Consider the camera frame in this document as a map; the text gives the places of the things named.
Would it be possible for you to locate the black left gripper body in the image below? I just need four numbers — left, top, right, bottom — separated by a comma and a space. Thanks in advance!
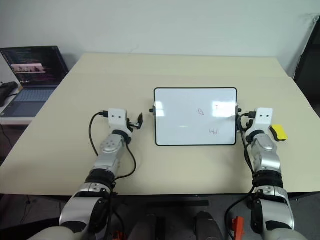
126, 118, 138, 131

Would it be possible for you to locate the yellow eraser with black felt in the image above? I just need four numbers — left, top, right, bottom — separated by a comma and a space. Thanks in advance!
269, 124, 288, 143

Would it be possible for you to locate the black-framed whiteboard on stand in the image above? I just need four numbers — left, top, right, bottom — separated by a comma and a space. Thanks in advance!
148, 87, 243, 147

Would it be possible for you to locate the black bar under table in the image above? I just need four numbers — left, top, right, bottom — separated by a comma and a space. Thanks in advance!
143, 199, 210, 207

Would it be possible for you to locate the orange clamp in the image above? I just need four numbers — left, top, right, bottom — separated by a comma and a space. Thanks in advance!
231, 216, 245, 240

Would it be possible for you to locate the open blue laptop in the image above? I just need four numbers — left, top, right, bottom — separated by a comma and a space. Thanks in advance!
0, 45, 70, 118

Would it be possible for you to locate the dark rounded shape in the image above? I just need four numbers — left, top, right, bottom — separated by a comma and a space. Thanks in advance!
194, 211, 225, 240

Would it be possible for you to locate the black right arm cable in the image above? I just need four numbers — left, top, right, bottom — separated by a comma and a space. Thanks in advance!
224, 110, 257, 240

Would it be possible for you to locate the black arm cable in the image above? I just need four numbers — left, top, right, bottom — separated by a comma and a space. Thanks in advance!
88, 110, 137, 180
224, 110, 257, 240

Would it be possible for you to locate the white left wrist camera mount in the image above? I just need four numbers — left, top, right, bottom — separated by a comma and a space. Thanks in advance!
107, 107, 129, 131

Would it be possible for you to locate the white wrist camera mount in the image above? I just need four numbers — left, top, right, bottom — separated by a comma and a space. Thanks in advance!
253, 107, 273, 131
107, 107, 129, 131

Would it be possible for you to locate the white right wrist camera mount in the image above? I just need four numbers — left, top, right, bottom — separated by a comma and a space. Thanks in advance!
253, 107, 273, 131

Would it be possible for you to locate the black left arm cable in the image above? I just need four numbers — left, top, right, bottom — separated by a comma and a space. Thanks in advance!
88, 110, 137, 180

